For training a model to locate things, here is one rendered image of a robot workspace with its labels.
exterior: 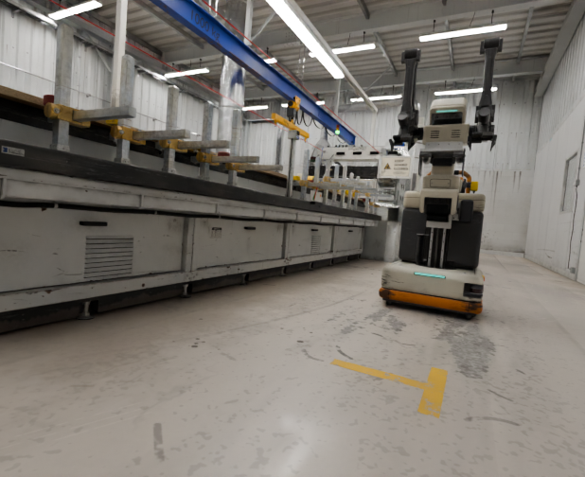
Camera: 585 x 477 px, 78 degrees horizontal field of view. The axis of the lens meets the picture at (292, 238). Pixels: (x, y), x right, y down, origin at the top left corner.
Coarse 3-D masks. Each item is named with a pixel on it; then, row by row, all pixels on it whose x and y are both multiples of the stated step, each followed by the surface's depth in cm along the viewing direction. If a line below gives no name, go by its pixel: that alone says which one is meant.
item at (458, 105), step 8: (432, 104) 231; (440, 104) 226; (448, 104) 224; (456, 104) 222; (464, 104) 220; (432, 112) 228; (440, 112) 226; (448, 112) 224; (456, 112) 222; (464, 112) 220; (432, 120) 232; (440, 120) 229; (448, 120) 228; (456, 120) 225; (464, 120) 224
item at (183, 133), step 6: (138, 132) 147; (144, 132) 146; (150, 132) 144; (156, 132) 142; (162, 132) 141; (168, 132) 139; (174, 132) 138; (180, 132) 137; (186, 132) 136; (114, 138) 154; (138, 138) 147; (144, 138) 146; (150, 138) 145; (156, 138) 144; (162, 138) 143; (168, 138) 142; (174, 138) 141; (180, 138) 140; (186, 138) 139
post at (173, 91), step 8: (168, 88) 167; (176, 88) 168; (168, 96) 167; (176, 96) 168; (168, 104) 167; (176, 104) 168; (168, 112) 167; (176, 112) 169; (168, 120) 167; (176, 120) 169; (168, 128) 167; (176, 128) 170; (168, 152) 168; (168, 160) 168
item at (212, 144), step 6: (156, 144) 177; (180, 144) 170; (186, 144) 168; (192, 144) 167; (198, 144) 165; (204, 144) 163; (210, 144) 162; (216, 144) 160; (222, 144) 159; (228, 144) 159
